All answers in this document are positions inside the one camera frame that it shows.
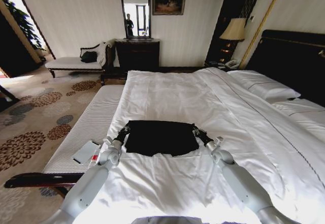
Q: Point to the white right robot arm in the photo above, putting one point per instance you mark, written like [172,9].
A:
[236,180]

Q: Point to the cream shade table lamp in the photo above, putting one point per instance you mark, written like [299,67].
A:
[232,31]

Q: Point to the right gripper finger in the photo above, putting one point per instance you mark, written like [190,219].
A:
[201,132]
[195,131]

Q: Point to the black bag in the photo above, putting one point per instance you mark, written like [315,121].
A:
[89,56]

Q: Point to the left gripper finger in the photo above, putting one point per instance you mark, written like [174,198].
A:
[128,128]
[122,130]

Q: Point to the dark side table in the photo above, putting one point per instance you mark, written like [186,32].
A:
[7,97]

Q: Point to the black headboard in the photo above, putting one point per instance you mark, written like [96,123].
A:
[292,56]

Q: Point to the dark nightstand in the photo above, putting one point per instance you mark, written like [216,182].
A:
[215,64]

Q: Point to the white chaise longue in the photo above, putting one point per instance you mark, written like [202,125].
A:
[76,62]

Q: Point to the red and white small packet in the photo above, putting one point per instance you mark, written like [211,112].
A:
[94,159]

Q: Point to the white cloth on chaise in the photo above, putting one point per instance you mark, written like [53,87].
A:
[102,52]

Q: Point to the person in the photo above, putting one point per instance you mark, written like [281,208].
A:
[129,24]

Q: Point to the white telephone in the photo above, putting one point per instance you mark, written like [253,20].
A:
[232,63]

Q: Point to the dark wooden bed frame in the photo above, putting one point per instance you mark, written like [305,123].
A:
[43,179]

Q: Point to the pale flat tablet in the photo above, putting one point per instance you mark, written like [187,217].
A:
[86,151]

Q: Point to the white ribbed mattress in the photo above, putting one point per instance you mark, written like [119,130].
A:
[76,137]

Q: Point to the dark framed wall mirror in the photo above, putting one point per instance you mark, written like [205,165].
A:
[135,10]

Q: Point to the white pillow with dark stripe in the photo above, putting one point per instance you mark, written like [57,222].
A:
[302,112]
[261,85]

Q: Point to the dark wooden dresser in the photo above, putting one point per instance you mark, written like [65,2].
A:
[137,53]

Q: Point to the white duvet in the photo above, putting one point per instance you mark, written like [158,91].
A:
[193,107]

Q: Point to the black garment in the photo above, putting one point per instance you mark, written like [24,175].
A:
[160,137]

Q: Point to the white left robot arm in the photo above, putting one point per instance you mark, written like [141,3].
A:
[83,191]

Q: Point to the green potted plant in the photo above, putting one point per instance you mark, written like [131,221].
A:
[24,20]

